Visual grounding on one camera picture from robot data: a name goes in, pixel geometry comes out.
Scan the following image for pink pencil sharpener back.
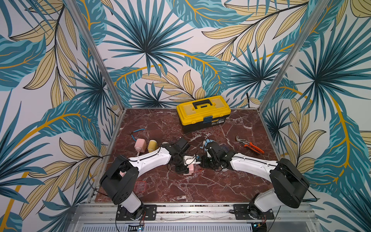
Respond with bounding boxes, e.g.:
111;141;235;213
185;164;194;176

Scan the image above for yellow pencil sharpener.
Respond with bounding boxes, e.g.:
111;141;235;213
147;140;158;153

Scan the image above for pink pencil sharpener front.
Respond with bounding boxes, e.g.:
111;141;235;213
134;138;147;156

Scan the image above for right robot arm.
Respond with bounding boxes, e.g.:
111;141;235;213
196;142;310;219

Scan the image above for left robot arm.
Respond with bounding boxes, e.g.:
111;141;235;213
100;137;190;218

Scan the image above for blue pencil sharpener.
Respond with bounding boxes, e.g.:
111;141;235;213
203;139;213;148

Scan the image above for pink transparent tray left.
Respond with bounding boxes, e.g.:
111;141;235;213
134;181;147;192

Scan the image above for yellow black toolbox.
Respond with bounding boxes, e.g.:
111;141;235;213
176;96;231;134

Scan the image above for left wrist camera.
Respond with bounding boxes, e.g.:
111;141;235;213
185;155;202;165

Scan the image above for orange handled pliers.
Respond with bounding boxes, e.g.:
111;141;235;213
236;136;264;154

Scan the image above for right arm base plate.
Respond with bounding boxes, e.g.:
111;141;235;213
232;204;275;220

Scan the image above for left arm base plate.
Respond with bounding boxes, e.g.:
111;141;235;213
116;205;157;221

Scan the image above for aluminium front rail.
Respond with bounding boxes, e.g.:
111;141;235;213
67;203;322;232

